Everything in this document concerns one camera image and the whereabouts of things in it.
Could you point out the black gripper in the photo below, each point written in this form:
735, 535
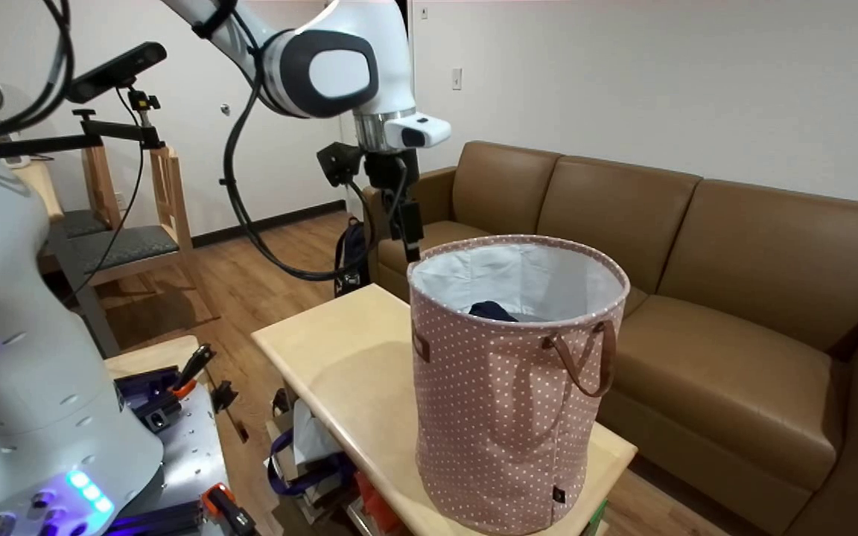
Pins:
393, 172

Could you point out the dark blue cloth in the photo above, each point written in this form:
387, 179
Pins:
492, 312

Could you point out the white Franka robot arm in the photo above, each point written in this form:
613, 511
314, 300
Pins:
32, 377

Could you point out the black standing bag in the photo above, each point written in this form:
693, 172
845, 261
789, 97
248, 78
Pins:
351, 261

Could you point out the pink polka dot laundry bag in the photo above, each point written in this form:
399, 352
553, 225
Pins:
491, 417

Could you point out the light wooden table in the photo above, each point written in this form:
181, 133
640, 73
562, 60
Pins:
351, 367

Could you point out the black clamp tool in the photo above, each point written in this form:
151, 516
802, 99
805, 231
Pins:
226, 401

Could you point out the wooden stand with grey shelf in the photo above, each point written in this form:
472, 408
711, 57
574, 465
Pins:
165, 188

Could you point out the small wooden robot table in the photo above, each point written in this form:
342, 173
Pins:
151, 356

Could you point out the orange black screwdriver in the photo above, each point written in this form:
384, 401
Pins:
226, 507

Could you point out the brown leather sofa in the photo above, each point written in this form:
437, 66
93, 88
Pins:
746, 377

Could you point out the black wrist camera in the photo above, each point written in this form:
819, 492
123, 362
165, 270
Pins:
339, 161

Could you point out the white wall outlet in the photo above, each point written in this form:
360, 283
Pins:
457, 78

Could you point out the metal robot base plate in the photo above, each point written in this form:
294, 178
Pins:
187, 447

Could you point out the black stereo camera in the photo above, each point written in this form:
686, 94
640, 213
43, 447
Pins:
119, 70

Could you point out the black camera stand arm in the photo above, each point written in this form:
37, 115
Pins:
74, 140

